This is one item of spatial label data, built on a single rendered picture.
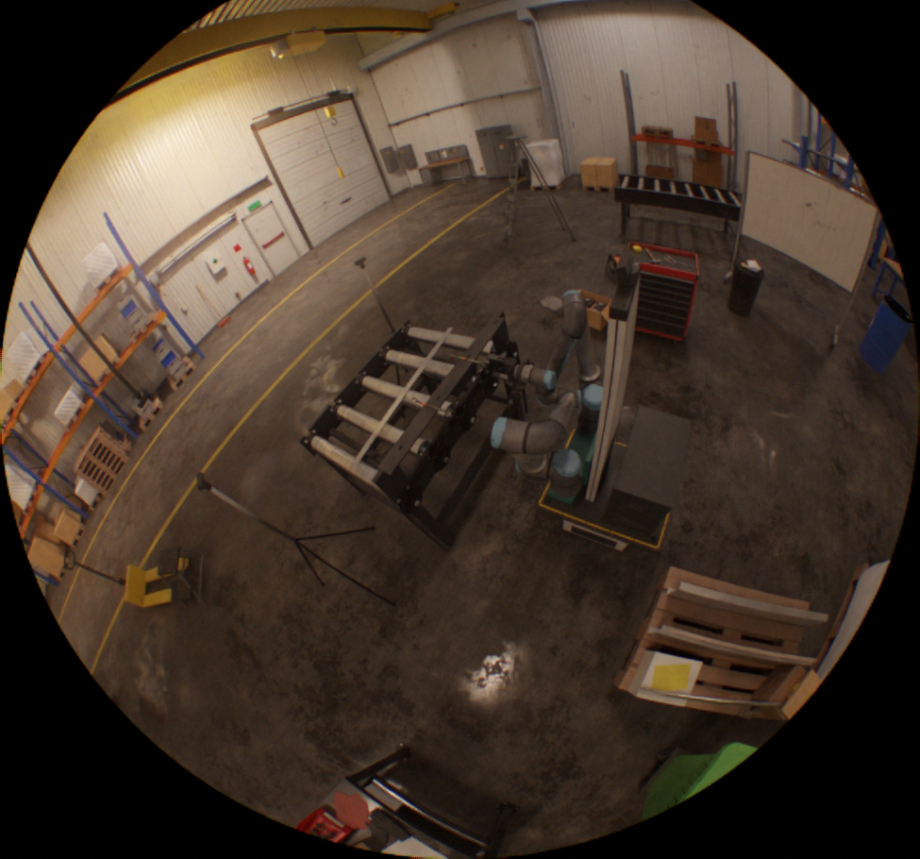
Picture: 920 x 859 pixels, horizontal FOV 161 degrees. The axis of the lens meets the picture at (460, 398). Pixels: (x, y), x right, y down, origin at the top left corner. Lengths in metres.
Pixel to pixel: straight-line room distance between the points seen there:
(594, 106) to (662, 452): 10.19
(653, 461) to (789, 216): 4.00
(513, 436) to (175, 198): 10.07
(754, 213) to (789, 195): 0.62
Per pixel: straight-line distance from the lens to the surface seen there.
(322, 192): 11.94
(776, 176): 4.99
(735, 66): 11.15
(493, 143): 11.69
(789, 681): 2.45
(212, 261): 10.11
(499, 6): 11.53
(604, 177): 9.12
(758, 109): 11.17
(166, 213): 10.25
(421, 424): 1.62
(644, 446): 1.85
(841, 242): 5.04
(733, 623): 2.39
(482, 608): 2.42
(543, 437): 1.15
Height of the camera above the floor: 2.37
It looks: 47 degrees down
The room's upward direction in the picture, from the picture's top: 21 degrees counter-clockwise
